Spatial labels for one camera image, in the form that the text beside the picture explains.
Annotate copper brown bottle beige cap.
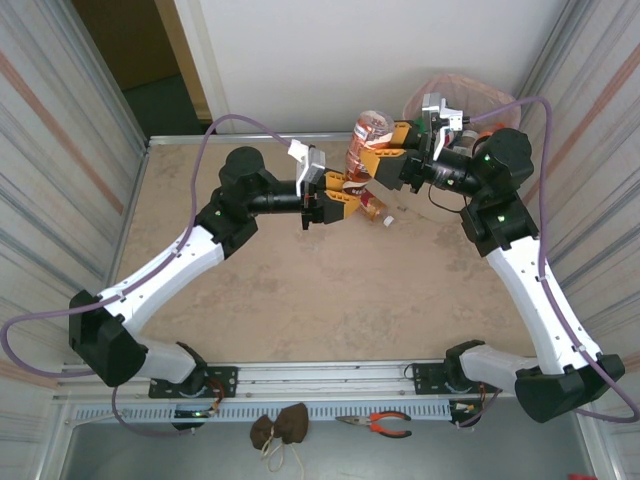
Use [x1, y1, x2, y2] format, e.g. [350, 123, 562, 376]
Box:
[344, 108, 396, 199]

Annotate pink beige plastic bin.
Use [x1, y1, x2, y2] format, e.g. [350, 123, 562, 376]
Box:
[402, 73, 521, 221]

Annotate amber juice bottle red label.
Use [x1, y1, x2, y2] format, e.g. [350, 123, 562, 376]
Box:
[357, 192, 396, 229]

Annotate brown wooden door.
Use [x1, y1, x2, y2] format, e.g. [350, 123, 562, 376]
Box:
[72, 0, 184, 94]

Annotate large brown cloth bag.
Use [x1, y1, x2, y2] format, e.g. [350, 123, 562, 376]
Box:
[277, 402, 311, 445]

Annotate small brown cloth bag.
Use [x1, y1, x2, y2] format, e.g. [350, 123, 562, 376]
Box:
[248, 415, 281, 450]

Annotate black controller board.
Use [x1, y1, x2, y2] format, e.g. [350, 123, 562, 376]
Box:
[171, 407, 221, 432]
[448, 399, 485, 429]

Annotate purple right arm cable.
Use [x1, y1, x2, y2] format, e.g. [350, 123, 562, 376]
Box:
[457, 96, 640, 429]

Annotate tan door frame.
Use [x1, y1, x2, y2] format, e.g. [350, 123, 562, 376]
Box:
[152, 0, 217, 124]

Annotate aluminium side rail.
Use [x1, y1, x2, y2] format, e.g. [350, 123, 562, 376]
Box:
[102, 139, 152, 311]

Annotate long aluminium mounting rail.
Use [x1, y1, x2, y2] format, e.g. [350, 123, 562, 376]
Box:
[49, 355, 599, 401]

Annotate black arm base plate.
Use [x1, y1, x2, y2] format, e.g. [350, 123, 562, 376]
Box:
[148, 365, 239, 400]
[410, 360, 503, 397]

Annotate red orange wire bundle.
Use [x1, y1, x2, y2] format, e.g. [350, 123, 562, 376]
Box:
[205, 378, 225, 417]
[474, 377, 494, 419]

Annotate white slotted cable duct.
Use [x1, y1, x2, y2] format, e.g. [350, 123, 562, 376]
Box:
[119, 401, 454, 424]

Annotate orange-handled pliers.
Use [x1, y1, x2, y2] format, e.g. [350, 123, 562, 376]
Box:
[334, 410, 414, 440]

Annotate beige bag string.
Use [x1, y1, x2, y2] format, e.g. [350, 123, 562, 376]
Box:
[258, 435, 306, 474]

